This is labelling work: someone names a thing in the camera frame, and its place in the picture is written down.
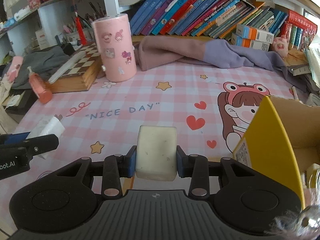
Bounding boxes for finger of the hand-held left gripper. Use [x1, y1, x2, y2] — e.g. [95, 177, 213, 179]
[24, 134, 60, 157]
[0, 132, 31, 145]

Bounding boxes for white carton with red mark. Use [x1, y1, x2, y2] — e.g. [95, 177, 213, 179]
[35, 30, 49, 50]

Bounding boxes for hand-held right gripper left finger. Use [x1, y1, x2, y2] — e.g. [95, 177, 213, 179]
[54, 145, 137, 197]

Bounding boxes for beige cube block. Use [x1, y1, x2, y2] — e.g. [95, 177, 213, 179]
[135, 125, 177, 182]

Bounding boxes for red tassel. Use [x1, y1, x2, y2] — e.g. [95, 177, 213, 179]
[71, 0, 88, 46]

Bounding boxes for pink checkered desktop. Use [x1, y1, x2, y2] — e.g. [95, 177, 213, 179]
[0, 61, 313, 205]

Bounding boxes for orange and white box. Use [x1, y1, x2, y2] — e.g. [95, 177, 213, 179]
[236, 24, 275, 44]
[230, 33, 270, 52]

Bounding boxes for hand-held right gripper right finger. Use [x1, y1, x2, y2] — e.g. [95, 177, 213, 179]
[176, 145, 253, 197]

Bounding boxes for yellow cardboard box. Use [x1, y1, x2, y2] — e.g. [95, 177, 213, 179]
[232, 95, 320, 210]

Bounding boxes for red boxed books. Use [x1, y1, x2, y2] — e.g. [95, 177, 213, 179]
[280, 10, 318, 50]

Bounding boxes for white fluffy keychain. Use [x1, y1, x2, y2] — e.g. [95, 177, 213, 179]
[271, 204, 320, 238]

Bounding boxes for row of colourful books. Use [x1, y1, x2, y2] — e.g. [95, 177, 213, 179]
[130, 0, 289, 40]

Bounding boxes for pink bottle lying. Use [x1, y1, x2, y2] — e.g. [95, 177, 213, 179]
[27, 66, 53, 105]

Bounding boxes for white plastic bag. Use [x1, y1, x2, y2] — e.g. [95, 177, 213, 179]
[304, 34, 320, 88]

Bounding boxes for stack of cardboard and papers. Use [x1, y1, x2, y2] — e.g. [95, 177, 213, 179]
[285, 50, 320, 95]

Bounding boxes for white power adapter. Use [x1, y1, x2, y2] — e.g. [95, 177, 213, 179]
[25, 114, 65, 160]

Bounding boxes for grey cloth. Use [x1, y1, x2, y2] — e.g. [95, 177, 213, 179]
[10, 45, 73, 89]

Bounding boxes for wooden chess board box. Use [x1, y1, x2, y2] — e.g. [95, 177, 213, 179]
[45, 42, 102, 93]

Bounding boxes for pink pig plush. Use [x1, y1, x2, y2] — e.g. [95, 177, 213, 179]
[272, 36, 290, 57]

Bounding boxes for bunch of pens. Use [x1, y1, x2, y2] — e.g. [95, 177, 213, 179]
[64, 1, 108, 34]

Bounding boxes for pink and purple cloth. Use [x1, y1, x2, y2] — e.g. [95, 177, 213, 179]
[134, 35, 307, 93]

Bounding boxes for pink cylinder container with stickers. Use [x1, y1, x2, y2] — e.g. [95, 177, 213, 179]
[91, 13, 137, 82]

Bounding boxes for pink plush toy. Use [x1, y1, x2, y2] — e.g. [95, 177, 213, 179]
[6, 56, 24, 83]

